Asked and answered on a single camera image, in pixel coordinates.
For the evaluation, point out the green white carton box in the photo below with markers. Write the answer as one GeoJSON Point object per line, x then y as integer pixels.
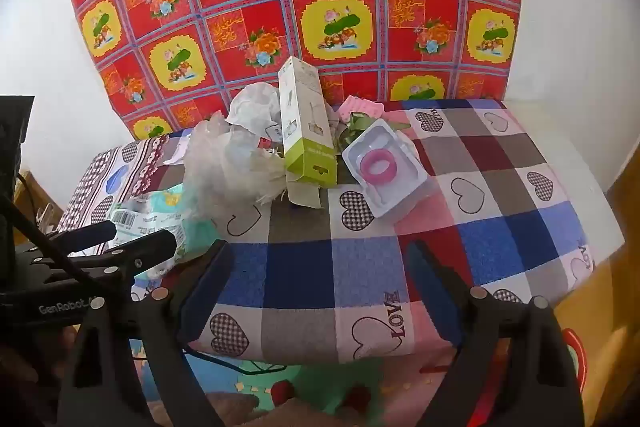
{"type": "Point", "coordinates": [300, 127]}

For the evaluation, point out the teal snack packet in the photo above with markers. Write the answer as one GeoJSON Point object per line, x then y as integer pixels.
{"type": "Point", "coordinates": [160, 212]}

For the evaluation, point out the checked heart print blanket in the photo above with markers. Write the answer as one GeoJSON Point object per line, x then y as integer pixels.
{"type": "Point", "coordinates": [380, 257]}

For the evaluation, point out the white plastic tray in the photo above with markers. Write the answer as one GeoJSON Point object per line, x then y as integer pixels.
{"type": "Point", "coordinates": [400, 187]}

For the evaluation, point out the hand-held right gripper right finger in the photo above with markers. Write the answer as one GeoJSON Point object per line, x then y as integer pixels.
{"type": "Point", "coordinates": [435, 302]}

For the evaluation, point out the large clear plastic bag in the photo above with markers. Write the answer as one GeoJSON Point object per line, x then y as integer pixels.
{"type": "Point", "coordinates": [225, 172]}

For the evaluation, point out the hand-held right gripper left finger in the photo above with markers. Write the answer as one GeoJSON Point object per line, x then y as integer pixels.
{"type": "Point", "coordinates": [205, 297]}

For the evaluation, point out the white printed plastic bag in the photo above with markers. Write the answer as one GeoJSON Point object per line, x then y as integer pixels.
{"type": "Point", "coordinates": [252, 107]}

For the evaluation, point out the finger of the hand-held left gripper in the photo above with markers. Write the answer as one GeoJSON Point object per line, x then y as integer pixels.
{"type": "Point", "coordinates": [150, 246]}
{"type": "Point", "coordinates": [97, 229]}

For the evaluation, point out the pink textured cloth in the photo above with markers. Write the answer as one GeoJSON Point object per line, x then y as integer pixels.
{"type": "Point", "coordinates": [360, 108]}

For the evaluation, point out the green ribbon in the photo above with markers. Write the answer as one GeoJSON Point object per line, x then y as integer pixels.
{"type": "Point", "coordinates": [352, 127]}

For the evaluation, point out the colourful foam floor mat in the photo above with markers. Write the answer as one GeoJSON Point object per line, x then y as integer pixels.
{"type": "Point", "coordinates": [320, 382]}

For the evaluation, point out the red floral printed cloth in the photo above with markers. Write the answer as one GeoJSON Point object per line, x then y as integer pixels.
{"type": "Point", "coordinates": [250, 32]}

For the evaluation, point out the white mattress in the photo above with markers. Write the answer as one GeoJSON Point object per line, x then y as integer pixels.
{"type": "Point", "coordinates": [570, 167]}

